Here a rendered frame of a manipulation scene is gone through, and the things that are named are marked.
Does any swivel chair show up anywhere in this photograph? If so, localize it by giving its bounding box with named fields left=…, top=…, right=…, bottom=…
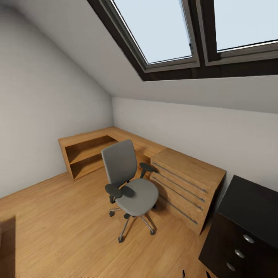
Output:
left=101, top=139, right=159, bottom=243

